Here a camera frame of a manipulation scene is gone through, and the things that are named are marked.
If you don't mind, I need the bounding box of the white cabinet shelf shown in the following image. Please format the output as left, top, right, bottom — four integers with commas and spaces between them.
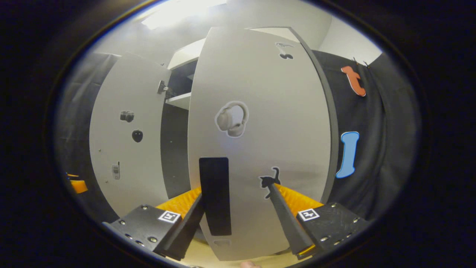
165, 92, 192, 110

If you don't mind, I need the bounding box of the white cabinet door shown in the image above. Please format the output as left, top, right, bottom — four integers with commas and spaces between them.
187, 26, 340, 262
89, 52, 172, 218

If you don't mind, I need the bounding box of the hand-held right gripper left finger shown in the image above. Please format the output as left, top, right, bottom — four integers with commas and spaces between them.
102, 186, 206, 261

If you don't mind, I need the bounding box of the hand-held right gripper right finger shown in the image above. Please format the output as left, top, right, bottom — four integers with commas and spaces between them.
268, 183, 369, 260

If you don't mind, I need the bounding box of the black backdrop cloth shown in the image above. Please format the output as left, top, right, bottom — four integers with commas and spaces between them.
312, 50, 422, 221

